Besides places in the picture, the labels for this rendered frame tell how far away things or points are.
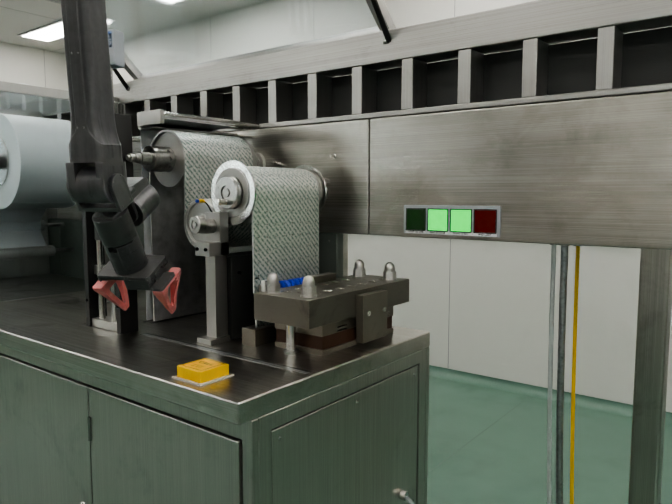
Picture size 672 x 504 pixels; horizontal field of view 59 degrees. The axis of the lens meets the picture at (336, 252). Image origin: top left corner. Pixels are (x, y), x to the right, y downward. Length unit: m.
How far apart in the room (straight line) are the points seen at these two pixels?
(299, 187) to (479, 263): 2.62
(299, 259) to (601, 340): 2.59
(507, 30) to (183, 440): 1.09
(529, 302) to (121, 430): 2.93
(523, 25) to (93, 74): 0.89
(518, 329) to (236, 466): 3.00
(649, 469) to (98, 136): 1.32
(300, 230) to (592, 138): 0.69
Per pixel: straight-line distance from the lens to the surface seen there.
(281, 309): 1.28
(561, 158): 1.34
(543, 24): 1.41
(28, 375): 1.73
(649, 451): 1.57
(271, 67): 1.82
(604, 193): 1.32
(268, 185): 1.40
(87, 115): 0.98
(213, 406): 1.09
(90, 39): 0.99
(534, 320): 3.90
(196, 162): 1.57
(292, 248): 1.47
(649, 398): 1.53
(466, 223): 1.41
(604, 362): 3.83
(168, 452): 1.28
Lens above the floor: 1.25
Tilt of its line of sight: 6 degrees down
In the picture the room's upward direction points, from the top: straight up
